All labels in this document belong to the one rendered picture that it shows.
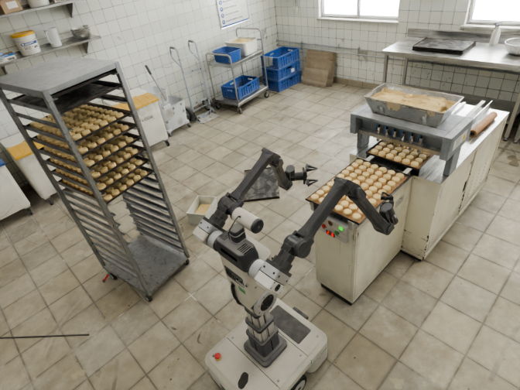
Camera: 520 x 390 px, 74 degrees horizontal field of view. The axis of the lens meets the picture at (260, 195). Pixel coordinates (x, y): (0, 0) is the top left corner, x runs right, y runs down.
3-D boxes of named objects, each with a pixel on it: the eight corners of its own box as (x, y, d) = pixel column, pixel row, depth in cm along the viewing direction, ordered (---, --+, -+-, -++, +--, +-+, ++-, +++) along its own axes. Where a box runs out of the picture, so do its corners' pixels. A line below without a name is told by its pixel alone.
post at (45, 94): (152, 294, 279) (47, 89, 176) (149, 296, 277) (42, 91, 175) (149, 292, 280) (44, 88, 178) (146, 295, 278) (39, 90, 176)
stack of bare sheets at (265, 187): (279, 198, 376) (279, 196, 374) (243, 202, 378) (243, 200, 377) (276, 168, 424) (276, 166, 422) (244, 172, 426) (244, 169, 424)
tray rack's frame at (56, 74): (193, 261, 312) (120, 59, 205) (151, 304, 281) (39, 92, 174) (147, 238, 345) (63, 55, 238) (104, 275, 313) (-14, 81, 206)
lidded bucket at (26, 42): (39, 49, 406) (30, 29, 393) (46, 50, 391) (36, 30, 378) (17, 55, 393) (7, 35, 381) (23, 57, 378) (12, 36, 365)
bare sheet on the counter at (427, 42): (412, 46, 437) (412, 45, 436) (426, 38, 457) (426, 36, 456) (463, 51, 400) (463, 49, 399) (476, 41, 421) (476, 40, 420)
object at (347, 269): (364, 238, 313) (371, 153, 259) (400, 256, 291) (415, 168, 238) (316, 286, 278) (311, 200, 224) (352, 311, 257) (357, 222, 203)
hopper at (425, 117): (382, 100, 264) (384, 82, 255) (460, 116, 229) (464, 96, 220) (361, 114, 249) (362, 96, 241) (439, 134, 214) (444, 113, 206)
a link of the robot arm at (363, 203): (337, 189, 166) (355, 195, 157) (343, 179, 167) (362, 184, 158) (374, 231, 191) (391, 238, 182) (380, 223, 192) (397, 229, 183)
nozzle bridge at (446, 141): (371, 135, 290) (374, 97, 270) (462, 162, 245) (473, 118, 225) (348, 152, 274) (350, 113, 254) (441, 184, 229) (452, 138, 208)
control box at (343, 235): (319, 225, 233) (318, 209, 225) (349, 241, 218) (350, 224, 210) (316, 227, 231) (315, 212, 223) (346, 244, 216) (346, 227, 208)
